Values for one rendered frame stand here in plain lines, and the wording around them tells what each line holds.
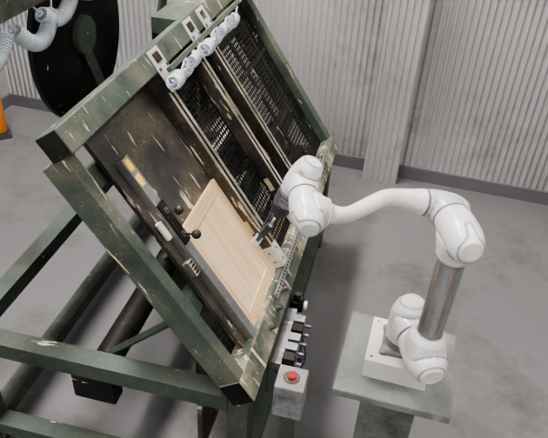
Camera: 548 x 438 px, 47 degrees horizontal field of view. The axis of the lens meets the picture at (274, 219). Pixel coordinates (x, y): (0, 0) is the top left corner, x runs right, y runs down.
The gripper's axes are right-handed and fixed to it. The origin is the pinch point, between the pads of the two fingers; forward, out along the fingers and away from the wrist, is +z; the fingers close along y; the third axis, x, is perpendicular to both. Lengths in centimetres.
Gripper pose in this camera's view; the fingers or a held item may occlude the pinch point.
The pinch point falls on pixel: (257, 238)
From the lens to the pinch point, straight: 232.9
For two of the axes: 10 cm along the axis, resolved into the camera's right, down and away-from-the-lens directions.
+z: -4.7, 6.4, 6.0
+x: 8.5, 5.2, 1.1
